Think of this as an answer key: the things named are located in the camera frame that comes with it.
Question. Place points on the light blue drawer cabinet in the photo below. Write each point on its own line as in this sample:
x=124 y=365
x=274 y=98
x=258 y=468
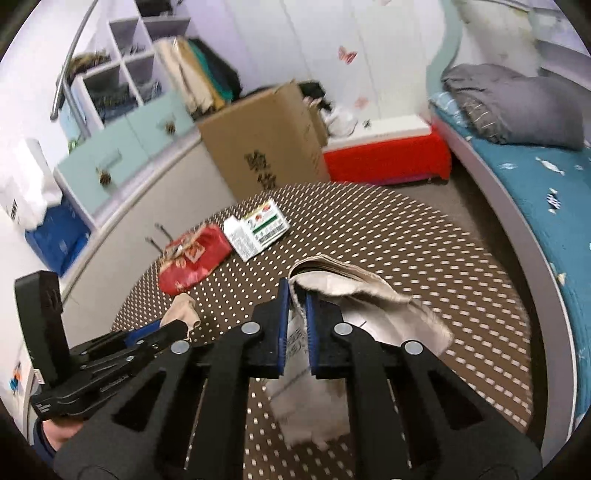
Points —
x=124 y=138

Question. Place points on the white green carton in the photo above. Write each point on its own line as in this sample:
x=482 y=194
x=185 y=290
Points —
x=258 y=228

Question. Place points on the red storage bench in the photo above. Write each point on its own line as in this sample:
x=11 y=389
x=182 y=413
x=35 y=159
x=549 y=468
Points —
x=392 y=154

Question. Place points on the person's left forearm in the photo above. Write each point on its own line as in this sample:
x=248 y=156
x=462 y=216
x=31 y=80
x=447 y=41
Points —
x=40 y=438

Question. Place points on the beige paper bag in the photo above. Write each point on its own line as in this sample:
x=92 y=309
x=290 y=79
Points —
x=360 y=290

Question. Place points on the grey duvet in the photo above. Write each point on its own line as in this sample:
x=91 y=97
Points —
x=517 y=101

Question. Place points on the white cubby shelf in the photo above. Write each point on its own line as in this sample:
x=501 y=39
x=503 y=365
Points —
x=124 y=46

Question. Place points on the teal folded cloth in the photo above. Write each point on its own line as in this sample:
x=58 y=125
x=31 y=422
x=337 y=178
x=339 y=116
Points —
x=217 y=74

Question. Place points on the beige folded cloth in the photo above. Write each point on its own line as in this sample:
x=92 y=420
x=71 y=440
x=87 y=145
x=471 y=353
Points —
x=184 y=74

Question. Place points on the dark metal rod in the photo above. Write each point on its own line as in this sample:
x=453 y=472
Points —
x=162 y=232
x=152 y=244

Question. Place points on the red packet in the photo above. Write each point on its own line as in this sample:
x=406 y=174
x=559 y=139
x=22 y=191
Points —
x=194 y=258

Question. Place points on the person's left hand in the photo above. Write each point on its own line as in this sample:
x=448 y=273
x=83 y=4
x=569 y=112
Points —
x=60 y=431

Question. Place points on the black cloth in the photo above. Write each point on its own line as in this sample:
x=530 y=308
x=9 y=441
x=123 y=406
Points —
x=314 y=92

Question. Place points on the cardboard box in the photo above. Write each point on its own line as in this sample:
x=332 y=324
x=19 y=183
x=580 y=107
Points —
x=268 y=143

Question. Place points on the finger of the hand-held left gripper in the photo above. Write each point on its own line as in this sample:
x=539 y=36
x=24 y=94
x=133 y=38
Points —
x=138 y=354
x=171 y=328

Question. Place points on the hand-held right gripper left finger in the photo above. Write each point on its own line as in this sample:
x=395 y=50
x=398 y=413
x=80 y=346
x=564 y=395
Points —
x=282 y=323

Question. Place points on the light blue pillow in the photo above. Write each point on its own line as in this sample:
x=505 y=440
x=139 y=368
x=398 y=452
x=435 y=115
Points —
x=450 y=104

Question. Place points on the brown polka dot table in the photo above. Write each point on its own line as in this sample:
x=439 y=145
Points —
x=369 y=221

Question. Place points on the bed with teal mattress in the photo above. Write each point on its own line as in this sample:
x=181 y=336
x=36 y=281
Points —
x=485 y=175

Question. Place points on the pink butterfly sticker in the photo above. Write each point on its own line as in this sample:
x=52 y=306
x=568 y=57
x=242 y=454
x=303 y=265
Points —
x=346 y=54

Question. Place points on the blue bag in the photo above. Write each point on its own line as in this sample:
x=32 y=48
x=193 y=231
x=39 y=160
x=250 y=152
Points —
x=57 y=235

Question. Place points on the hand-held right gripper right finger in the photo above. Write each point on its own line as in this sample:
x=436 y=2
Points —
x=311 y=332

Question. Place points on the beige paper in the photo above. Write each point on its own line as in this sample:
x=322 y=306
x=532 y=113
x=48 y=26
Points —
x=184 y=311

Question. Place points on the curved metal rail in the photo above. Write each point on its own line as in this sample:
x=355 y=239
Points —
x=69 y=69

